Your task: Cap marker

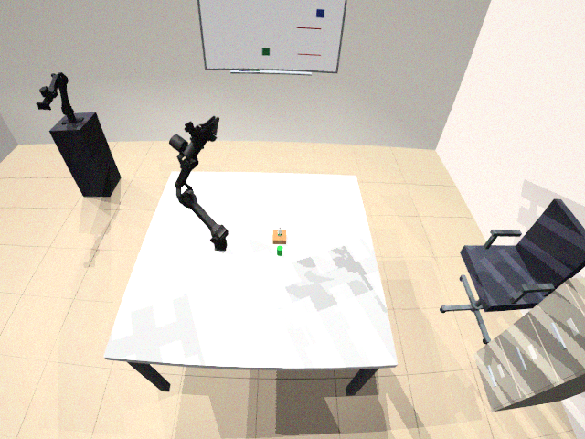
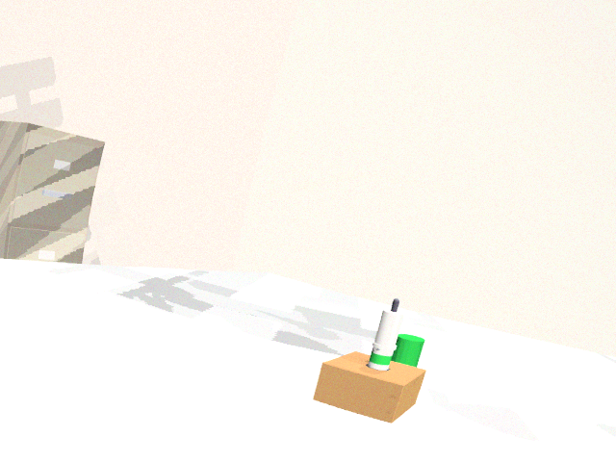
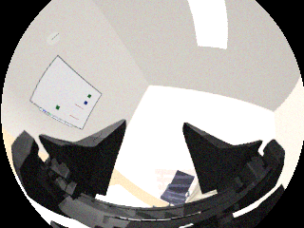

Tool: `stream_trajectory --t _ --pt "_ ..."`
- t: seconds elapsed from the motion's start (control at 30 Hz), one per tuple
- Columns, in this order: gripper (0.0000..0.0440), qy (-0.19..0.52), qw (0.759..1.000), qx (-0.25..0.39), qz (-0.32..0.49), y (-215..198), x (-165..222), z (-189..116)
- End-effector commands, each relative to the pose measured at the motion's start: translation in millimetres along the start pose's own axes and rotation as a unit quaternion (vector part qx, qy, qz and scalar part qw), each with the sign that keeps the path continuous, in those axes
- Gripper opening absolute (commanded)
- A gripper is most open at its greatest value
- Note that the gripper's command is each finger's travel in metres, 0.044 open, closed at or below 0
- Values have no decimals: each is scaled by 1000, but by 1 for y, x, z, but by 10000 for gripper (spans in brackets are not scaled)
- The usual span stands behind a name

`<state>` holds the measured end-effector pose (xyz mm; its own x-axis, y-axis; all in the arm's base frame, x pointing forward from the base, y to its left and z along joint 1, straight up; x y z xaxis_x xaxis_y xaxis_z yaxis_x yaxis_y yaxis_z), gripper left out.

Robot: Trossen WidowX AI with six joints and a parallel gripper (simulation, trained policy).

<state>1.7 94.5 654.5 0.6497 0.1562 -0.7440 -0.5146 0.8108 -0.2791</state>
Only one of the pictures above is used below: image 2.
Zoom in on tan wooden block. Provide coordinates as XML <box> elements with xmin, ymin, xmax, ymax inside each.
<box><xmin>313</xmin><ymin>351</ymin><xmax>426</xmax><ymax>424</ymax></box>

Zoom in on white marker with green band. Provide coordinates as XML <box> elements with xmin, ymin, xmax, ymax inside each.
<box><xmin>368</xmin><ymin>298</ymin><xmax>404</xmax><ymax>371</ymax></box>

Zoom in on green marker cap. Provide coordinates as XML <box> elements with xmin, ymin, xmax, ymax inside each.
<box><xmin>391</xmin><ymin>333</ymin><xmax>424</xmax><ymax>368</ymax></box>

